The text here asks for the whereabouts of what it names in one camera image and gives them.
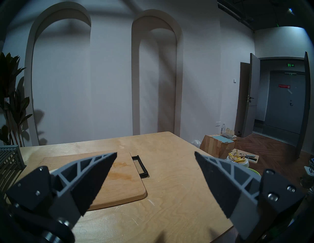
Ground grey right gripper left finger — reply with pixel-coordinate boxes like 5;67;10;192
5;152;118;228

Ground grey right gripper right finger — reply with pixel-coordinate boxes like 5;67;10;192
194;151;306;240

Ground yellow banana peels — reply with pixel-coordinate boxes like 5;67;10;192
228;152;247;163

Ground wooden cutting board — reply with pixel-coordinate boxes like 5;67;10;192
40;151;149;211

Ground light blue plastic board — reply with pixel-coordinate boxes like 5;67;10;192
212;135;235;143

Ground green plastic basket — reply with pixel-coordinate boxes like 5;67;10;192
242;167;261;177

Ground wooden box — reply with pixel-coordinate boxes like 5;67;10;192
200;134;237;159

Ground small wooden tray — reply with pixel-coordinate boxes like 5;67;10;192
226;148;260;163

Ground grey metal dish rack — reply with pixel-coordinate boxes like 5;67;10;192
0;145;27;194

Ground grey floor device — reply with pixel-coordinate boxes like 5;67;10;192
301;159;314;194

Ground brown open door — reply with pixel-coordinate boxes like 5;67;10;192
234;53;261;138

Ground grey corridor door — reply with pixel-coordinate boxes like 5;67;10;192
265;71;306;134

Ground dark open door leaf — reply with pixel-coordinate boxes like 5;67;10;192
296;51;311;155

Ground tall green potted plant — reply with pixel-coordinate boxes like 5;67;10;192
0;52;33;147

